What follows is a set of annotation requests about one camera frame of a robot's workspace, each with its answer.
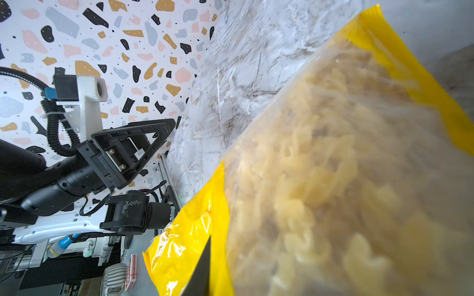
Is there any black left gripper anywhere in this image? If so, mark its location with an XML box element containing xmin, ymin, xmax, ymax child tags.
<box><xmin>78</xmin><ymin>118</ymin><xmax>176</xmax><ymax>189</ymax></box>

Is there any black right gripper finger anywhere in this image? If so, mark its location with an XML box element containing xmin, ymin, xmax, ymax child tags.
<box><xmin>181</xmin><ymin>237</ymin><xmax>211</xmax><ymax>296</ymax></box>

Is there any yellow pasta bag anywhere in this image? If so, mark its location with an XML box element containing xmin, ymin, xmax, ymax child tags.
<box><xmin>144</xmin><ymin>5</ymin><xmax>474</xmax><ymax>296</ymax></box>

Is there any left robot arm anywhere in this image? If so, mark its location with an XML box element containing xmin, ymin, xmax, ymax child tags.
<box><xmin>1</xmin><ymin>119</ymin><xmax>178</xmax><ymax>245</ymax></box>

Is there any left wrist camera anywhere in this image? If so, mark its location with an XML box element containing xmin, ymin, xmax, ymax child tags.
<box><xmin>43</xmin><ymin>75</ymin><xmax>108</xmax><ymax>142</ymax></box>

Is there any black corrugated cable hose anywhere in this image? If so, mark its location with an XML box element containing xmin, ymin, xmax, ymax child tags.
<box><xmin>0</xmin><ymin>66</ymin><xmax>81</xmax><ymax>157</ymax></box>

